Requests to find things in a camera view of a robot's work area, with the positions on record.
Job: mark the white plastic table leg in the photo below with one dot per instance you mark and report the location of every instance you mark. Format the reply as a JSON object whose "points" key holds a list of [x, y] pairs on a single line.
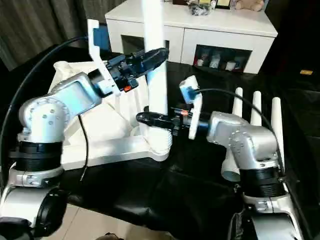
{"points": [[155, 25], [277, 112], [237, 100], [256, 107]]}

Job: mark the white plastic table top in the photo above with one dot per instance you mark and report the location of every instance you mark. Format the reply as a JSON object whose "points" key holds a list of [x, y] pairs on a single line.
{"points": [[120, 147]]}

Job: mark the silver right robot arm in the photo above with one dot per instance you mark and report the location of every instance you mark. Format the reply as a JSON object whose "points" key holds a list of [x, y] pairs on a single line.
{"points": [[250, 140]]}

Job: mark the black mat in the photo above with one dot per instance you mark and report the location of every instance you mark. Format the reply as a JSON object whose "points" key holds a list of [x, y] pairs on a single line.
{"points": [[195, 175]]}

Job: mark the white low cabinet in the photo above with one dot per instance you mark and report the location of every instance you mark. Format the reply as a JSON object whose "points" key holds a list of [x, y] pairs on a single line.
{"points": [[212, 27]]}

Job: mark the black tangled bundle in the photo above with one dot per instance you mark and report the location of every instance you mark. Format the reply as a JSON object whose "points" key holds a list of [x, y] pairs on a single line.
{"points": [[200, 11]]}

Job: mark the grey curtain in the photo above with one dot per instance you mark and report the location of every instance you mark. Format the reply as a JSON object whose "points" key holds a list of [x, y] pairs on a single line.
{"points": [[50, 25]]}

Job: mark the row of picture frames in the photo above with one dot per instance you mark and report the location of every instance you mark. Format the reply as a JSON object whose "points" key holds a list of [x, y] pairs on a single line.
{"points": [[220, 2]]}

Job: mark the brown teddy bear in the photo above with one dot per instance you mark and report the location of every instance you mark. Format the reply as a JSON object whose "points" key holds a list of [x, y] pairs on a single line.
{"points": [[250, 4]]}

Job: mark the small yellow tag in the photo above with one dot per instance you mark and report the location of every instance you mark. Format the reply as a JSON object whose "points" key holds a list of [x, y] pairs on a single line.
{"points": [[306, 72]]}

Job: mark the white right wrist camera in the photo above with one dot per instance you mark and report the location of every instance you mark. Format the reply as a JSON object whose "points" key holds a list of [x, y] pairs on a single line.
{"points": [[190, 85]]}

